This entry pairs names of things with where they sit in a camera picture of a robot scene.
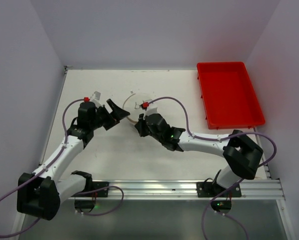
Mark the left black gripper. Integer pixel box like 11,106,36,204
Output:
89,99,129,130

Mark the white mesh laundry bag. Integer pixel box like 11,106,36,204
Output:
122,91,153,125

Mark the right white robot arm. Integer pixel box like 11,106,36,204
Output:
135,113,264,197

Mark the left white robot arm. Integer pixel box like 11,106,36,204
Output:
16,97,130,221

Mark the red plastic tray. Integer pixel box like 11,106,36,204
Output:
196,61,266,130

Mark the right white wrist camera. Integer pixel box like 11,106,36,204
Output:
141,102,158,119

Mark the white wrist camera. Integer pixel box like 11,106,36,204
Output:
141,102,158,119
89,91,103,108

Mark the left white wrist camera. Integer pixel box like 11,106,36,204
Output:
89,91,103,108

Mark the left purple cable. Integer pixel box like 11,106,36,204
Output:
0,96,124,238

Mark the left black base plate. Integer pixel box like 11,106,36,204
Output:
73,181,110,198

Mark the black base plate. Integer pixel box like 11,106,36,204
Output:
73,181,110,198
196,178,242,198

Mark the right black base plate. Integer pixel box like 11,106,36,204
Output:
196,178,242,198

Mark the aluminium mounting rail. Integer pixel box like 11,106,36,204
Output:
21,177,285,201

